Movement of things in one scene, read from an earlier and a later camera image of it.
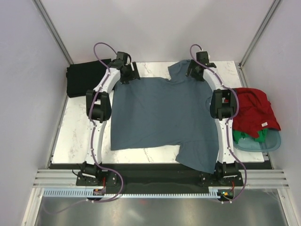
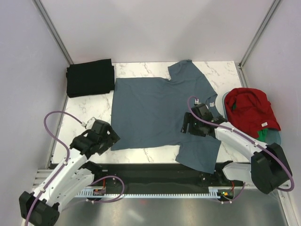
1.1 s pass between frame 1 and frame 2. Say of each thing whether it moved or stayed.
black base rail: stayed
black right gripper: moved
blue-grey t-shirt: stayed
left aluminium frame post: stayed
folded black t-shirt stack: stayed
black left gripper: moved
